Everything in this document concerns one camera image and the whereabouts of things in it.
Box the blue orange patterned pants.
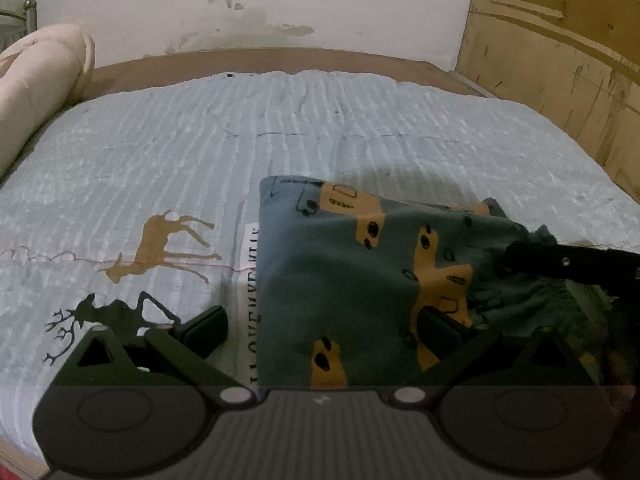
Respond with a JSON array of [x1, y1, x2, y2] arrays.
[[256, 176, 629, 388]]

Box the grey metal headboard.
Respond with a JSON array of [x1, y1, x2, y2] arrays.
[[0, 0, 38, 51]]

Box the plywood wardrobe panel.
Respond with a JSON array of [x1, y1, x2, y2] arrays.
[[457, 0, 639, 197]]

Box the light blue deer bedspread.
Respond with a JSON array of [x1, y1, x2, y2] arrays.
[[1, 70, 639, 460]]

